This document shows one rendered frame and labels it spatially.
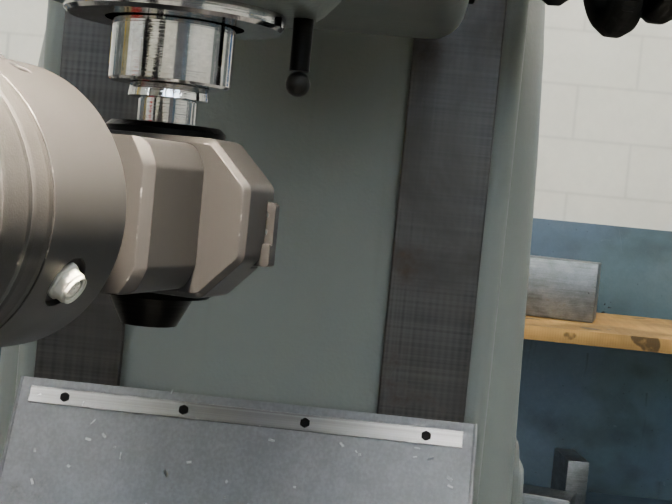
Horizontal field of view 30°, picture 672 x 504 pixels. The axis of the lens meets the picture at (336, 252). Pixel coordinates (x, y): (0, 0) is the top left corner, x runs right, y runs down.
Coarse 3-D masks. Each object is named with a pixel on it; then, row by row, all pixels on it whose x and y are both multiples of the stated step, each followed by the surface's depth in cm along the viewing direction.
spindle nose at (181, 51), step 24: (120, 24) 47; (144, 24) 47; (168, 24) 46; (192, 24) 47; (216, 24) 47; (120, 48) 47; (144, 48) 47; (168, 48) 47; (192, 48) 47; (216, 48) 47; (120, 72) 47; (144, 72) 47; (168, 72) 47; (192, 72) 47; (216, 72) 48
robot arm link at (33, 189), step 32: (0, 96) 33; (0, 128) 32; (32, 128) 33; (0, 160) 31; (32, 160) 33; (0, 192) 31; (32, 192) 32; (0, 224) 31; (32, 224) 33; (0, 256) 32; (32, 256) 33; (0, 288) 32; (0, 320) 34
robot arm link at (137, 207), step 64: (0, 64) 35; (64, 128) 35; (64, 192) 34; (128, 192) 39; (192, 192) 42; (256, 192) 43; (64, 256) 35; (128, 256) 39; (192, 256) 42; (256, 256) 43; (64, 320) 37
